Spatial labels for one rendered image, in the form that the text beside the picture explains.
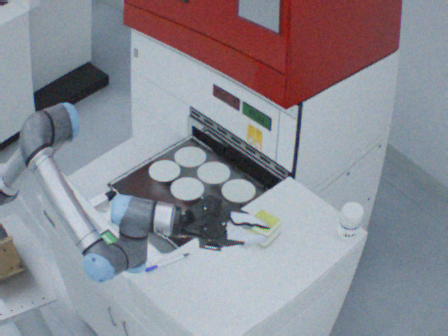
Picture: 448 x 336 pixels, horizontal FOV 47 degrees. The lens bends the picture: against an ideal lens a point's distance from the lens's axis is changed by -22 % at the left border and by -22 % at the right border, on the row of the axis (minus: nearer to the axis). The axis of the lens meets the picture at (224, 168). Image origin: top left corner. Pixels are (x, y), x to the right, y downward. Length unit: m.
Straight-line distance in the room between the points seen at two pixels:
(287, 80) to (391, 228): 1.69
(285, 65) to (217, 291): 0.62
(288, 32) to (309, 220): 0.56
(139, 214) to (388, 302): 1.71
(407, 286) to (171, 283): 1.62
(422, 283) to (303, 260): 1.42
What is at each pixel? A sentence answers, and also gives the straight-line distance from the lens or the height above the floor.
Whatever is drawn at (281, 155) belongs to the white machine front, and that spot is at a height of 1.01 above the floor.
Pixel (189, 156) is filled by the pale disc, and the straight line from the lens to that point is 2.07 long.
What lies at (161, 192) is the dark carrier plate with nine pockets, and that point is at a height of 0.90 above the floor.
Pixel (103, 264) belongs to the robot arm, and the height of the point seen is 1.19.
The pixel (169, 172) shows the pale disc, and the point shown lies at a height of 0.90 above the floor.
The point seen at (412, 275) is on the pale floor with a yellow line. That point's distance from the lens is 3.01.
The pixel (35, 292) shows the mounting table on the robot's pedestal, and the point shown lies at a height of 0.82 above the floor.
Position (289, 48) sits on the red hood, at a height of 1.44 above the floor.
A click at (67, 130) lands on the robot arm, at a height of 1.31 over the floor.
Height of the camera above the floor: 2.23
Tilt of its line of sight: 41 degrees down
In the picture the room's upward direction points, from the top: 2 degrees clockwise
